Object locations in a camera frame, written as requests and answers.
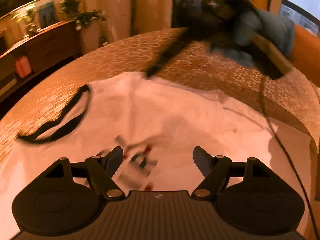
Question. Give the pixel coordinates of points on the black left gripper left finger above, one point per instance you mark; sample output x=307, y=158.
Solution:
x=66, y=197

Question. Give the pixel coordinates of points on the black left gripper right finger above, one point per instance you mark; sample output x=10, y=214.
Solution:
x=248, y=196

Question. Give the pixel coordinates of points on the dark wooden sideboard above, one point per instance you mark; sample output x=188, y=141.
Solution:
x=52, y=45

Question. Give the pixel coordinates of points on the green potted plant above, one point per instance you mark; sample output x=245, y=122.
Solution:
x=82, y=19

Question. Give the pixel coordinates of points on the white t-shirt black collar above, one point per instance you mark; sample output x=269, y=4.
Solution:
x=157, y=123

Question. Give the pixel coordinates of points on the pink bag on shelf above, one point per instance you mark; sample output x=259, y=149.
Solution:
x=22, y=66

